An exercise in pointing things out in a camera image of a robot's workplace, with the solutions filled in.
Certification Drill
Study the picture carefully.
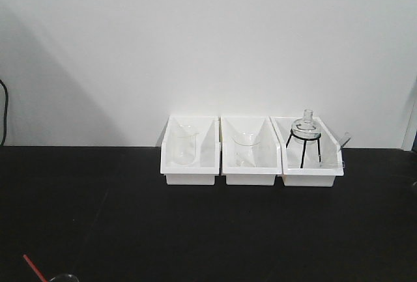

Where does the middle white plastic bin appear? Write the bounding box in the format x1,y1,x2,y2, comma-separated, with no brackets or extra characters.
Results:
220,116,282,186

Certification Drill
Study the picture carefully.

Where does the clear glass test tube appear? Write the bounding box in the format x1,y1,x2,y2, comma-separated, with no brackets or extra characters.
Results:
319,132,352,169

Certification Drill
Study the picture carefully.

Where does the round glass flask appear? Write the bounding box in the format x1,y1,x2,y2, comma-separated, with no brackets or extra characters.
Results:
291,109,321,139

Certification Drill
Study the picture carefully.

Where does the black cable at wall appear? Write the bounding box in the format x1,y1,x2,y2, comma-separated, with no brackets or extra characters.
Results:
0,78,10,147

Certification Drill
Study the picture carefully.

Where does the white plastic bin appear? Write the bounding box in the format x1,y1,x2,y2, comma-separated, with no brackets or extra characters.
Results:
220,116,282,186
160,115,221,185
270,117,344,187

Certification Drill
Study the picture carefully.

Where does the black wire tripod stand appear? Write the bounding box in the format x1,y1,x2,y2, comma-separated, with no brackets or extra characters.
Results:
285,130,322,168

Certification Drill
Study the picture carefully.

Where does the right white plastic bin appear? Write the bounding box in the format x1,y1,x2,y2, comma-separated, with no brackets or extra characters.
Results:
270,117,344,187

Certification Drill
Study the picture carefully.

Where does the tall clear glass beaker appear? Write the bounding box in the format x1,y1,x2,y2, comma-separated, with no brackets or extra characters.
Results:
173,124,197,165

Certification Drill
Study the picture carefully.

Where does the clear glass container rim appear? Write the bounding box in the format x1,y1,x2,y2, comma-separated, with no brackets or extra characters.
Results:
49,274,79,282

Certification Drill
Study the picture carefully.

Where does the left white plastic bin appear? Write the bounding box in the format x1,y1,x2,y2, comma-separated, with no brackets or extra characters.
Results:
160,115,221,185

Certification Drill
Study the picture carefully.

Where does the red plastic spoon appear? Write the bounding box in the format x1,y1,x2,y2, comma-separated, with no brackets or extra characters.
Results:
22,254,49,282

